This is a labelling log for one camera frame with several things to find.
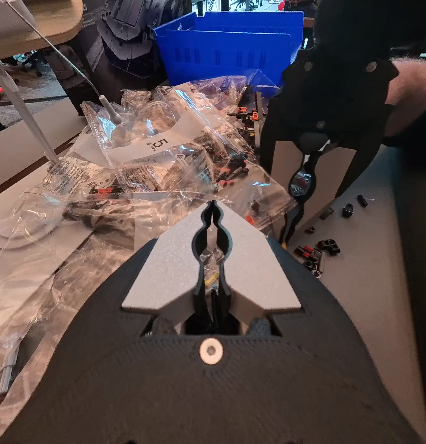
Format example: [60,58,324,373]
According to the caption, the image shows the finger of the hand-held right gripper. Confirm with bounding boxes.
[269,140,307,244]
[287,147,357,244]

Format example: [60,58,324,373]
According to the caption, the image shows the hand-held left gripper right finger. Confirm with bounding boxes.
[214,200,303,329]

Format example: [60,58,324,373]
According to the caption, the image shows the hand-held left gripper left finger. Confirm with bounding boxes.
[121,200,214,329]

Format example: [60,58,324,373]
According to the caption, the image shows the grey lego chassis assembly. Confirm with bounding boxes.
[226,91,270,158]

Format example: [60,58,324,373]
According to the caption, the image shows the scattered loose lego pieces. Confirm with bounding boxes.
[280,194,370,280]

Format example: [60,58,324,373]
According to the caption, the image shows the black lego set box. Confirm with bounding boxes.
[72,0,172,117]

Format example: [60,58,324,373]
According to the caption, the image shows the person's right hand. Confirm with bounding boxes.
[384,58,426,137]

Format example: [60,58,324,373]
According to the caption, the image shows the clear bag red black parts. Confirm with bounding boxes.
[10,153,213,243]

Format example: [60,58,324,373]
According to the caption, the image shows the bluish clear plastic bag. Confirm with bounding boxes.
[157,74,281,117]

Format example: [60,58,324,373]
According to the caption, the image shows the black perforated board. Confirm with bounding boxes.
[390,146,426,444]

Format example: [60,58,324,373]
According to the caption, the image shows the blue plastic bin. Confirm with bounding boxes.
[153,11,305,89]

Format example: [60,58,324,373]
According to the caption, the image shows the empty clear plastic bag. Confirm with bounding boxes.
[0,236,137,417]

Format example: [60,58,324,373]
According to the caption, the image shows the numbered clear plastic bag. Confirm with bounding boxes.
[82,85,258,203]

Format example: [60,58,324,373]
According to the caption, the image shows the white tapered rod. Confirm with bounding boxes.
[0,61,61,166]

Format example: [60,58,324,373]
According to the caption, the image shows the black office chair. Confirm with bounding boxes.
[20,52,43,77]

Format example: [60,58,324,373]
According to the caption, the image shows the wooden side table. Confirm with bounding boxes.
[0,0,84,62]

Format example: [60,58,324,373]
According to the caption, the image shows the instruction booklet stack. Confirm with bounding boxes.
[0,0,37,39]

